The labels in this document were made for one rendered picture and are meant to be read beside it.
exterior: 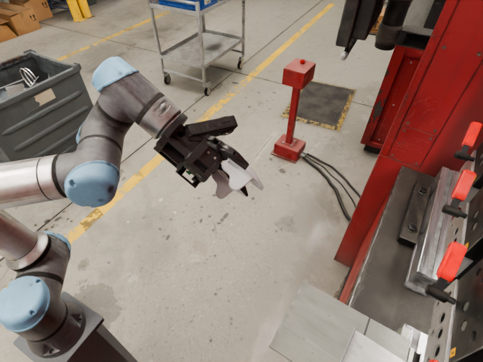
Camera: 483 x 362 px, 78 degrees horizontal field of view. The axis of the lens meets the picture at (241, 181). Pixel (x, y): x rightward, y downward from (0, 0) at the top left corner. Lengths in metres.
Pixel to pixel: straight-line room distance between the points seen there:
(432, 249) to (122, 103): 0.90
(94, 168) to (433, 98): 1.10
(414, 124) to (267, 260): 1.18
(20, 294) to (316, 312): 0.73
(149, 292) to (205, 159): 1.48
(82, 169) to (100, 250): 1.72
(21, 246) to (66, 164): 0.45
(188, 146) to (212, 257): 1.48
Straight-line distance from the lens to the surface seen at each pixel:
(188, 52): 3.75
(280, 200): 2.29
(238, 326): 1.81
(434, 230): 1.09
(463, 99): 1.26
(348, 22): 1.35
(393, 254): 1.10
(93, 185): 0.51
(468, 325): 0.54
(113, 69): 0.59
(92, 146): 0.55
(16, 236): 0.94
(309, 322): 0.78
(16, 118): 2.60
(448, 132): 1.32
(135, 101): 0.57
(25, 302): 0.94
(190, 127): 0.58
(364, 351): 0.79
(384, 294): 1.02
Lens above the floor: 1.72
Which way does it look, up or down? 46 degrees down
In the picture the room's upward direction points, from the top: straight up
